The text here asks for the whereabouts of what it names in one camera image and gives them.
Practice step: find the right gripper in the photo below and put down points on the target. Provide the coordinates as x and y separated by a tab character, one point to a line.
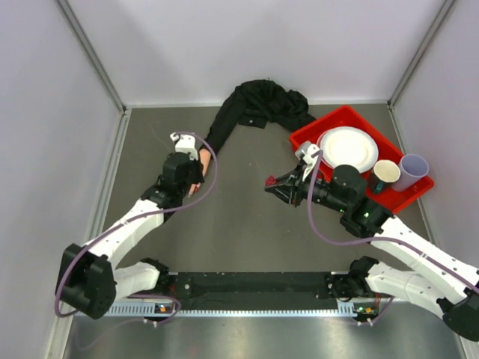
292	194

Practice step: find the red nail polish bottle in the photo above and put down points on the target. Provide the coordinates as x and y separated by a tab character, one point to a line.
270	182

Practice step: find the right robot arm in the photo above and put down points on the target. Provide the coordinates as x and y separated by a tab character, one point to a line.
435	281

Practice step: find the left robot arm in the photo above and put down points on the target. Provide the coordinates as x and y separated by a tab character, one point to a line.
89	278

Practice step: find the pink plate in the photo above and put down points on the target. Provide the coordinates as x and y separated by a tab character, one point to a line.
319	145

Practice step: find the white paper plate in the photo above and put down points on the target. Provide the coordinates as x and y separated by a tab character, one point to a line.
346	145

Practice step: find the mannequin hand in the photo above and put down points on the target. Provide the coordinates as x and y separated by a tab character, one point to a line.
204	157

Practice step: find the black shirt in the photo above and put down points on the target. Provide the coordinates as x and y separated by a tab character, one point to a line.
257	103

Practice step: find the dark green mug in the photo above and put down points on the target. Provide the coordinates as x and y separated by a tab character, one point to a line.
383	174

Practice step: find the lavender plastic cup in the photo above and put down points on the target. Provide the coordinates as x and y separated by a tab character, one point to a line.
413	168

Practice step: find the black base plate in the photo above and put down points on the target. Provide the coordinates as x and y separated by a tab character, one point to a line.
257	290

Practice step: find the left aluminium frame post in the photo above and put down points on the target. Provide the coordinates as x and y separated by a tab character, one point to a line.
121	125

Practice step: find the aluminium frame post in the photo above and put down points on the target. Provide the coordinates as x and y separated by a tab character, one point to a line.
121	125
439	20

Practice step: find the right aluminium frame post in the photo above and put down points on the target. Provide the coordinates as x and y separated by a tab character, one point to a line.
439	20

